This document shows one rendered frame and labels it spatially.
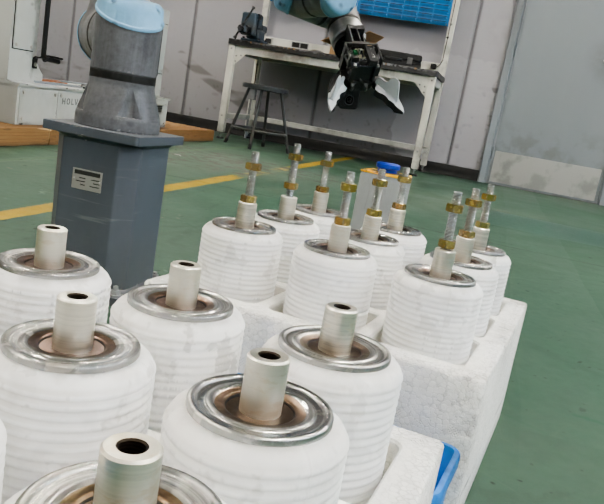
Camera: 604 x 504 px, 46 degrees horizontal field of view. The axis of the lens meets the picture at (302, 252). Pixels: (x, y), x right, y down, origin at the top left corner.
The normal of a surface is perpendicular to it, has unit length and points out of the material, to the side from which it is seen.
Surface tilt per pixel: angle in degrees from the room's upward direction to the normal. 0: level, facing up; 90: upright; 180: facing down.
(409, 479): 0
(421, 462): 0
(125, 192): 90
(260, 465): 57
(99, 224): 90
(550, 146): 90
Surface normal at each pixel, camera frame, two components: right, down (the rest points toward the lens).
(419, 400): -0.39, 0.13
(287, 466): 0.38, -0.30
